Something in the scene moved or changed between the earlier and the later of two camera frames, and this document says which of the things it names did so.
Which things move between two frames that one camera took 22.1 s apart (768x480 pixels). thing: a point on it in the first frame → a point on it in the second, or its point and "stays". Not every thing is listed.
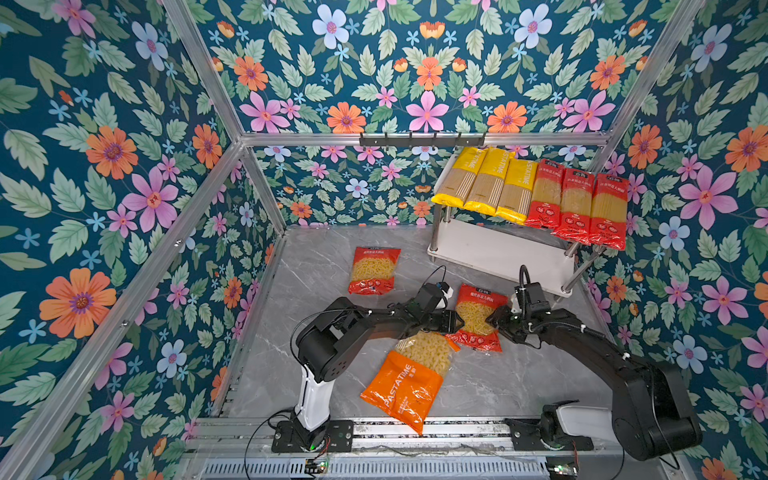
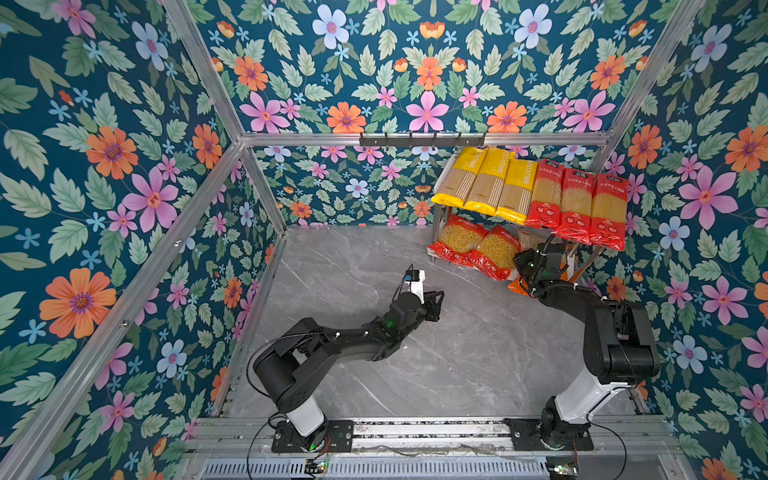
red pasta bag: [474, 305] → [457, 240]
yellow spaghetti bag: [517, 190] stays
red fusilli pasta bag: [374, 270] → [496, 252]
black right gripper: [498, 318] → [521, 258]
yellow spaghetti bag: [489, 183] stays
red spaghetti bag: [608, 226] stays
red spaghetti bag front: [546, 195] stays
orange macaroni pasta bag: [408, 382] → [518, 287]
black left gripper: [450, 323] → [434, 308]
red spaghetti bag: [575, 206] stays
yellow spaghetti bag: [460, 177] stays
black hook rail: [421, 141] stays
